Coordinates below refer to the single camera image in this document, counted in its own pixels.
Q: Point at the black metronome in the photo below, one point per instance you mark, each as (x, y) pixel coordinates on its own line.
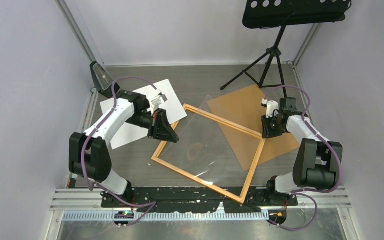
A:
(102, 80)

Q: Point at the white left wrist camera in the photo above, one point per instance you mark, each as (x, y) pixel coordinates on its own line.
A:
(158, 100)

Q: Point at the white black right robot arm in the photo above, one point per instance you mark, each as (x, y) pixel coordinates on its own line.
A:
(317, 164)

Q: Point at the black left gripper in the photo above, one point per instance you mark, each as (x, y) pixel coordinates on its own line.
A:
(160, 128)

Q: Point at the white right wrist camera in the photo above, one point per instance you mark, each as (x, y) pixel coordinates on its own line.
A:
(272, 108)

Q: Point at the black music stand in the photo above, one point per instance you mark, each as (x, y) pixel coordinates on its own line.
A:
(271, 14)

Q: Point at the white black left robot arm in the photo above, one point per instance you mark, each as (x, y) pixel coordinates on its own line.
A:
(89, 156)

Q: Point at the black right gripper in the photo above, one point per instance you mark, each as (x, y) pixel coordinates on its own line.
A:
(267, 132)

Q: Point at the brown backing board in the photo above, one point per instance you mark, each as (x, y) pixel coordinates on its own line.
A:
(243, 107)

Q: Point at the clear acrylic sheet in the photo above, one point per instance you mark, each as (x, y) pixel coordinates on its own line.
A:
(204, 152)

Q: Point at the aluminium rail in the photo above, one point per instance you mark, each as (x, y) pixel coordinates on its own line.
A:
(84, 199)

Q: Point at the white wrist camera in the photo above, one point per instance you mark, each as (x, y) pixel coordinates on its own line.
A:
(158, 100)
(272, 108)

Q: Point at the orange wooden picture frame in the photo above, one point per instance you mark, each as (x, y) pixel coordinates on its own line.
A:
(236, 193)

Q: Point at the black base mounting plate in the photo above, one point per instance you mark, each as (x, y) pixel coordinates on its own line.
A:
(201, 200)

